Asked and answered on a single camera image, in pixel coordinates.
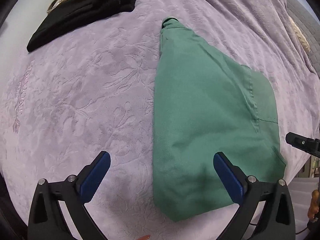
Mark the green garment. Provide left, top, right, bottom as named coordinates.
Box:
left=152, top=18, right=286, bottom=222

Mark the black garment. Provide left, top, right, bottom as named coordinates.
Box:
left=27, top=0, right=136, bottom=52

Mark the grey quilted headboard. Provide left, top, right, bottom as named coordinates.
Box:
left=287, top=0, right=319, bottom=75

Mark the cream round pleated pillow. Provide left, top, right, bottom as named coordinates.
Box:
left=289, top=17, right=311, bottom=53

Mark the purple plush blanket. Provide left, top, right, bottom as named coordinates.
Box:
left=1, top=0, right=319, bottom=239

